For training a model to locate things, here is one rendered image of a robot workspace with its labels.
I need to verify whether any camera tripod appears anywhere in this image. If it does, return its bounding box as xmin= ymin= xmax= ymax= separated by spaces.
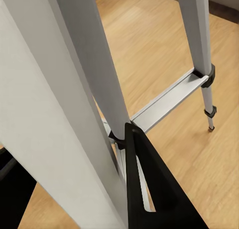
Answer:
xmin=0 ymin=0 xmax=217 ymax=229

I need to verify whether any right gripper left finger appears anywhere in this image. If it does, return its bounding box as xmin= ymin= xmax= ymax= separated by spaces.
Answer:
xmin=0 ymin=147 xmax=37 ymax=229

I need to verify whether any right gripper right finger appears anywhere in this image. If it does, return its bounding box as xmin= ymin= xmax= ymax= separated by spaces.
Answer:
xmin=124 ymin=122 xmax=209 ymax=229

